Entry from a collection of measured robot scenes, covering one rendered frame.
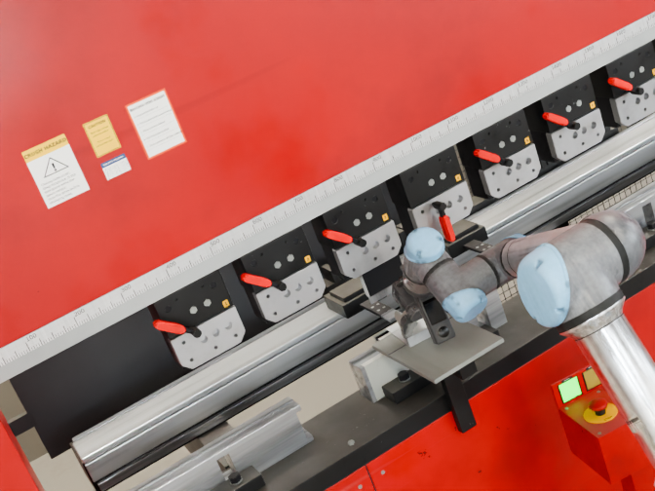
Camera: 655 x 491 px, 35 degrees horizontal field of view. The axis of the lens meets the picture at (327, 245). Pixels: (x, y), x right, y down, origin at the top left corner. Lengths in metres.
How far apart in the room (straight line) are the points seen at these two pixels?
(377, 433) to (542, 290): 0.76
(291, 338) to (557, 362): 0.63
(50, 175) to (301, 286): 0.58
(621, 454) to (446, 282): 0.55
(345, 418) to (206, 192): 0.63
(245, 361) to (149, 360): 0.29
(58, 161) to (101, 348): 0.79
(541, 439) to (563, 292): 0.96
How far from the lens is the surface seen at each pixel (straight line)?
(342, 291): 2.56
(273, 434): 2.28
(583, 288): 1.61
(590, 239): 1.65
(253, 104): 2.09
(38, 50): 1.97
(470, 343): 2.21
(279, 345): 2.54
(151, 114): 2.02
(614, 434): 2.23
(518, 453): 2.49
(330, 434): 2.33
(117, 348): 2.67
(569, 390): 2.32
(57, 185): 1.99
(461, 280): 1.98
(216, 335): 2.15
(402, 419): 2.28
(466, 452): 2.40
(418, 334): 2.27
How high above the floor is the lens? 2.05
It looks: 21 degrees down
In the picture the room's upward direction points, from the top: 21 degrees counter-clockwise
